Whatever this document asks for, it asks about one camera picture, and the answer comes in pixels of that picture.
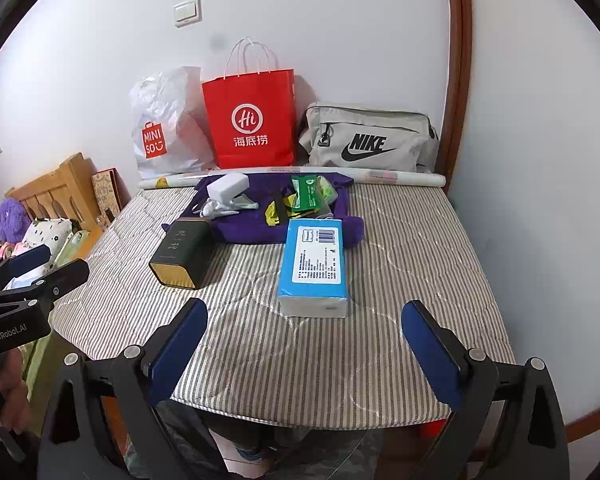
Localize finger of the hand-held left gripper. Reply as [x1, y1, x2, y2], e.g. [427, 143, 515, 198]
[2, 259, 91, 306]
[0, 244, 52, 286]

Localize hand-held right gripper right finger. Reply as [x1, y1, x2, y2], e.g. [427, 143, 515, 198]
[401, 300, 568, 480]

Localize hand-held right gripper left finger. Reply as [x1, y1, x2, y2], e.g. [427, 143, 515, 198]
[37, 297, 210, 480]

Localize black tea tin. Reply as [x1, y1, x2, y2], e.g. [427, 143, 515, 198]
[148, 220, 216, 291]

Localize blue tissue box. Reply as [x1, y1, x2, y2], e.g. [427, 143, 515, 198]
[278, 218, 352, 318]

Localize purple towel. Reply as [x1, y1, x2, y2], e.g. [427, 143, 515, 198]
[182, 172, 366, 250]

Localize yellow mesh pouch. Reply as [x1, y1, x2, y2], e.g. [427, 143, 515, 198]
[265, 195, 301, 228]

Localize frosted plastic pouch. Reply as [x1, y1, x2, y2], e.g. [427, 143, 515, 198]
[206, 173, 249, 200]

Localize light green packet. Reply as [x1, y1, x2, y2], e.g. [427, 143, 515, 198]
[317, 180, 341, 206]

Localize dark green packet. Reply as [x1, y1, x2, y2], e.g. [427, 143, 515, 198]
[290, 175, 331, 211]

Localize person's left hand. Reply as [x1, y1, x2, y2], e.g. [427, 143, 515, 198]
[0, 347, 33, 436]

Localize polka dot pillow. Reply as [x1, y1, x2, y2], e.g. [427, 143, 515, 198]
[20, 216, 76, 256]

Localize green blanket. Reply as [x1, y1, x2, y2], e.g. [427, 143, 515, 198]
[22, 230, 88, 381]

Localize purple plush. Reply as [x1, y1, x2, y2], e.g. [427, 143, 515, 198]
[0, 197, 33, 241]

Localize wooden headboard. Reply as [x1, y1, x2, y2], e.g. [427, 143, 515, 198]
[7, 152, 131, 241]

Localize illustrated book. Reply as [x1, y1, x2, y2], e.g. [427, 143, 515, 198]
[91, 169, 123, 223]

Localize striped mattress pad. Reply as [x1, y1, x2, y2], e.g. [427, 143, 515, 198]
[50, 182, 518, 431]

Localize rolled printed paper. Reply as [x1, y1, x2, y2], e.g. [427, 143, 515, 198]
[138, 166, 447, 192]

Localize white plastic shopping bag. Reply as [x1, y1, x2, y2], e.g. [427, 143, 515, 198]
[129, 65, 218, 180]

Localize grey waist bag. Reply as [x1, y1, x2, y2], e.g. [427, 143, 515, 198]
[298, 101, 440, 173]

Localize red paper bag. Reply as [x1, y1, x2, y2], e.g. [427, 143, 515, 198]
[201, 36, 297, 170]

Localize white light switch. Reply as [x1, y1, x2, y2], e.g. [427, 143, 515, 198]
[173, 0, 202, 28]

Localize wooden door frame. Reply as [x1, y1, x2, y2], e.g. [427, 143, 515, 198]
[432, 0, 473, 181]

